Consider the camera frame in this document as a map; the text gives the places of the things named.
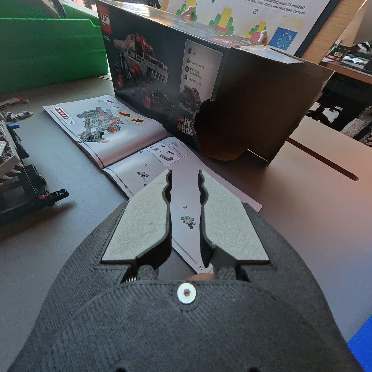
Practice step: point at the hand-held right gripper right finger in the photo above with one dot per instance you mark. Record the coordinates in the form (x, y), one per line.
(232, 229)

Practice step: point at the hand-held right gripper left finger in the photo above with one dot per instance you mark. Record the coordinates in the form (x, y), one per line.
(136, 226)

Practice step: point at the green plastic bin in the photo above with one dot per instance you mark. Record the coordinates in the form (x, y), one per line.
(49, 55)

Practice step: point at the open lego instruction booklet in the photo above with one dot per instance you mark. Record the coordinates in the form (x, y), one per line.
(116, 139)

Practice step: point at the partly built lego truck chassis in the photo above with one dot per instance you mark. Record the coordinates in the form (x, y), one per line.
(20, 180)

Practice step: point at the dark lego set box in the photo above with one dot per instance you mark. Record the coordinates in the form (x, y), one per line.
(180, 75)

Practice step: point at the black chair base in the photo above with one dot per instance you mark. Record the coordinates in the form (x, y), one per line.
(340, 101)

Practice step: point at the blue mat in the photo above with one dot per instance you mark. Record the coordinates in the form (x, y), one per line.
(361, 345)

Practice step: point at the neighbouring wooden desk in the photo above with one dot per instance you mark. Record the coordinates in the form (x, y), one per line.
(348, 69)

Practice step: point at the printed instruction sheet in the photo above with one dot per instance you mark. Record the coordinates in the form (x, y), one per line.
(261, 17)

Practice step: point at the wooden partition board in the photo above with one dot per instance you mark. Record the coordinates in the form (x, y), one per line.
(331, 26)

